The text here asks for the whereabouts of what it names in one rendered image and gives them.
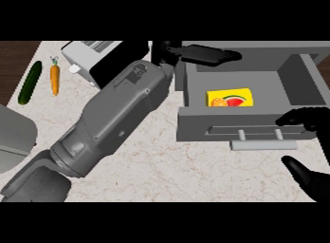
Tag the yellow fruit print box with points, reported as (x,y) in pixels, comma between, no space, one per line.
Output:
(218,95)

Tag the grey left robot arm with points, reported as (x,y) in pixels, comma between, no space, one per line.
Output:
(112,117)

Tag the white and black toaster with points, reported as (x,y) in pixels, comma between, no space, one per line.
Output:
(85,55)

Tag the grey open drawer box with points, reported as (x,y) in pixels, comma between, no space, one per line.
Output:
(265,79)

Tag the green cucumber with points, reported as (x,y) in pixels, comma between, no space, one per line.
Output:
(27,84)

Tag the grey rounded appliance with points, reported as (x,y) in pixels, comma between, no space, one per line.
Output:
(5,136)

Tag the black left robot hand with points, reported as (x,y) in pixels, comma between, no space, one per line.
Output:
(204,54)

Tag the orange carrot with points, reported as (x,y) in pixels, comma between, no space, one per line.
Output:
(54,79)

